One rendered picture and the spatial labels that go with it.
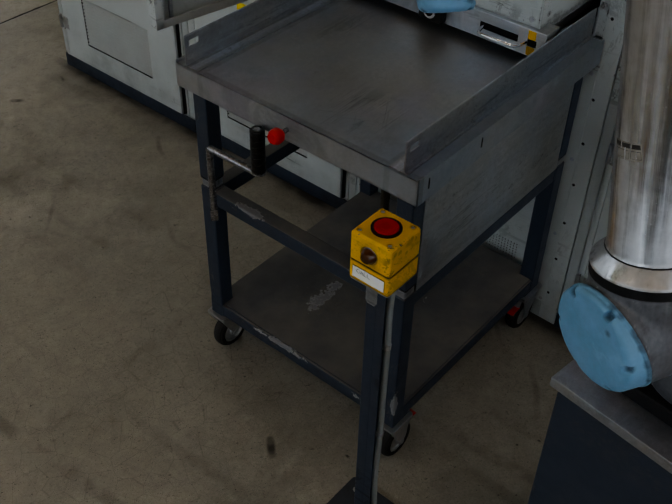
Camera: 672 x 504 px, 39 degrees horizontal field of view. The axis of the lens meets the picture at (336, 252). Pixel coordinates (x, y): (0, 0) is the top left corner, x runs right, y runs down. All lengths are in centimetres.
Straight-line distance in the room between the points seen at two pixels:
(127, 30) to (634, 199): 242
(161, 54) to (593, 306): 226
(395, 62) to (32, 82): 197
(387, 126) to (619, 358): 76
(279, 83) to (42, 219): 128
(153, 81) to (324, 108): 156
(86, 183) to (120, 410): 96
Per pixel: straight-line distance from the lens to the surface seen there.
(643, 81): 110
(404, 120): 181
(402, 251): 145
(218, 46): 202
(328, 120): 180
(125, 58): 341
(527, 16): 200
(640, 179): 114
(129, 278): 274
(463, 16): 208
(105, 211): 299
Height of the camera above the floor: 183
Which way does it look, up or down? 41 degrees down
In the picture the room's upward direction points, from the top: 2 degrees clockwise
